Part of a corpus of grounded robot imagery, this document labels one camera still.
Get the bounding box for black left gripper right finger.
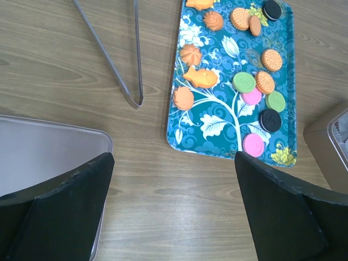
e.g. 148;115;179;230
234;152;347;260

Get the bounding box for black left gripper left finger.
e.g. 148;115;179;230
1;153;114;260

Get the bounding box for black sandwich cookie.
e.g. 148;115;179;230
262;1;282;21
259;109;282;133

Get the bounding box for green sandwich cookie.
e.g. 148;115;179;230
232;72;256;94
265;91;286;113

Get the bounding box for orange sandwich cookie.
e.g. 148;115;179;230
255;71;275;94
262;49;283;72
230;8;250;31

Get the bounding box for steel kitchen tongs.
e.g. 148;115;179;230
72;1;144;110

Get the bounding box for beige tin lid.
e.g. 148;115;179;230
1;115;113;260

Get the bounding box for pink sandwich cookie lower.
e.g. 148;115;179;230
243;133;264;157

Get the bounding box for pink sandwich cookie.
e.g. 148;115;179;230
241;88;262;105
243;133;264;157

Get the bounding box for brown cookie tin box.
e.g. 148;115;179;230
303;101;347;194

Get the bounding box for pink sandwich cookie upper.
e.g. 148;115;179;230
241;88;262;105

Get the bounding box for teal floral serving tray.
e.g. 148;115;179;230
166;1;297;167

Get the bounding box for orange shell cookie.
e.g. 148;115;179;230
173;86;194;110

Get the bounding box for orange fish cookie middle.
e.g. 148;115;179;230
183;66;218;89

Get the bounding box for orange fish cookie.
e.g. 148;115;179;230
183;66;218;89
185;0;214;11

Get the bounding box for orange flower cookie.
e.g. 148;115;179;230
179;44;202;66

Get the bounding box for plain orange round cookie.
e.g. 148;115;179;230
249;15;262;36

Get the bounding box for orange sandwich cookie top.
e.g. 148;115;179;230
230;8;250;31

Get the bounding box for black sandwich cookie top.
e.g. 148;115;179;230
262;1;282;21

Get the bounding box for orange swirl cookie top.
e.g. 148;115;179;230
203;11;224;31

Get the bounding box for orange fish cookie top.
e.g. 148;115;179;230
185;0;214;11

